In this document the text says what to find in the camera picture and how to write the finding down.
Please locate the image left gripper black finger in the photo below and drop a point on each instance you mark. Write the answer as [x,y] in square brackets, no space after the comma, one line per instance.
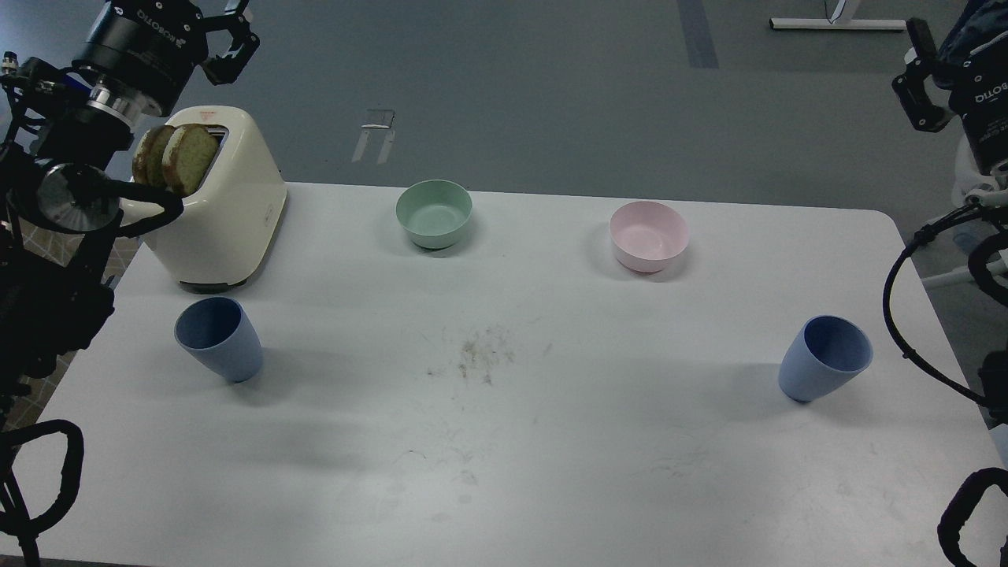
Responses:
[225,68]

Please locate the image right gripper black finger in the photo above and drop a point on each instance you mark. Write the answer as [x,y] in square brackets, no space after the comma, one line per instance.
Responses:
[924,59]

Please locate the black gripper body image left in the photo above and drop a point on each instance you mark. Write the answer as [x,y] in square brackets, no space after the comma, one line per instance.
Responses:
[152,47]

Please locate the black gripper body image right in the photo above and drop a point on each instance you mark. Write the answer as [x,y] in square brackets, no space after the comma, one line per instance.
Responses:
[979,98]

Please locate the blue cup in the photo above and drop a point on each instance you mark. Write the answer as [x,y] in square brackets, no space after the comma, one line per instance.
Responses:
[218,333]
[825,355]

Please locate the dark blue cloth on chair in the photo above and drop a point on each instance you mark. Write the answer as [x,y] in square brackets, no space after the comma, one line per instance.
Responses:
[979,23]

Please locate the right toast slice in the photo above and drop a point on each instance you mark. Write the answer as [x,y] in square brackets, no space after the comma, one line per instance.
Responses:
[187,156]

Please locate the toast slice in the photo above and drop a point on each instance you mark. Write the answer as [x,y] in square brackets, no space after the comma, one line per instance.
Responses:
[187,156]
[146,165]

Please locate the white desk foot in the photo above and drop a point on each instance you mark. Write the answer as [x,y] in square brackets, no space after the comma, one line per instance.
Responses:
[842,18]

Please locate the left toast slice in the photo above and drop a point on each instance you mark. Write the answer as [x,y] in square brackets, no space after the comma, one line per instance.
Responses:
[146,165]

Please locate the cream toaster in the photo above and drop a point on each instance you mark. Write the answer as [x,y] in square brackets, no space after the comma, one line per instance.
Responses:
[226,228]

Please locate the green bowl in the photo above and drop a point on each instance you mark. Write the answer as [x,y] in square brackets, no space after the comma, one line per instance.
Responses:
[434,214]

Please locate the pink bowl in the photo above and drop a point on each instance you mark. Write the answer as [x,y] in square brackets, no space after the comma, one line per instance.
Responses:
[647,237]

